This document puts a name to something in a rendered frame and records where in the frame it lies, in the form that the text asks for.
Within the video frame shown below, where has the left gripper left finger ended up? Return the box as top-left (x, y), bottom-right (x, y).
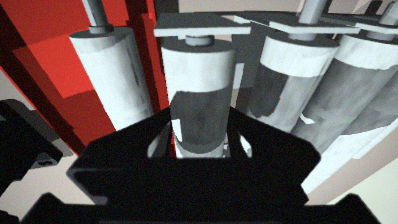
top-left (79, 106), bottom-right (173, 157)

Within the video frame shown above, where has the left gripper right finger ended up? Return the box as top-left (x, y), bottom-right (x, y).
top-left (227, 106), bottom-right (322, 185)

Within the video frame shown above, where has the red scrap tray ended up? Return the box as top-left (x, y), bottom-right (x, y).
top-left (0, 0), bottom-right (169, 157)

